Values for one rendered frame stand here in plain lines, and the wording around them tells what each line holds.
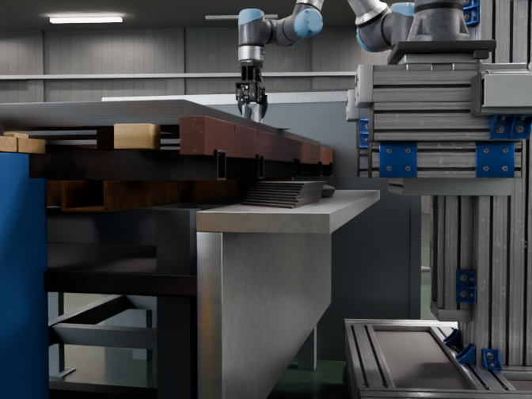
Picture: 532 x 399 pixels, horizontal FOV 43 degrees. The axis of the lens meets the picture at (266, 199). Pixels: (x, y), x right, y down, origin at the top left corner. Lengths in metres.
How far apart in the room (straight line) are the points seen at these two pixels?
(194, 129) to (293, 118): 1.63
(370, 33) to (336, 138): 0.51
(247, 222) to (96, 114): 0.33
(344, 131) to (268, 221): 1.68
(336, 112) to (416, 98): 1.03
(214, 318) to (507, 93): 0.85
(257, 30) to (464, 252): 0.86
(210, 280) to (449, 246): 1.02
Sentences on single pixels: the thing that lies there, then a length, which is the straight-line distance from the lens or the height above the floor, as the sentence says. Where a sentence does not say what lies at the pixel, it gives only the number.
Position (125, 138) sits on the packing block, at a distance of 1.09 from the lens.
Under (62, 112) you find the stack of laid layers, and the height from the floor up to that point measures 0.84.
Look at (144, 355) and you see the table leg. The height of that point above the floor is 0.02.
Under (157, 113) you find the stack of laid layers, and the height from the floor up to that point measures 0.83.
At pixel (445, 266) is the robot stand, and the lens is 1.93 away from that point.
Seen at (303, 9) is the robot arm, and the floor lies 1.20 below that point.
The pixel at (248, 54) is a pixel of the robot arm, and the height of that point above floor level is 1.08.
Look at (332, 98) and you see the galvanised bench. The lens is 2.66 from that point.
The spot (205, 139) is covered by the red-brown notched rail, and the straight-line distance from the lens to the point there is 1.06.
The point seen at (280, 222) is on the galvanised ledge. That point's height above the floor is 0.67.
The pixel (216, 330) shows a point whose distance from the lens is 1.04.
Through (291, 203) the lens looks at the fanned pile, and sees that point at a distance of 1.11.
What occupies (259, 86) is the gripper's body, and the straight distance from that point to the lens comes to 2.00.
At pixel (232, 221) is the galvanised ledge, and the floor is 0.67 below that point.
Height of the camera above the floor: 0.74
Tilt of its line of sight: 2 degrees down
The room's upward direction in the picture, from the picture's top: straight up
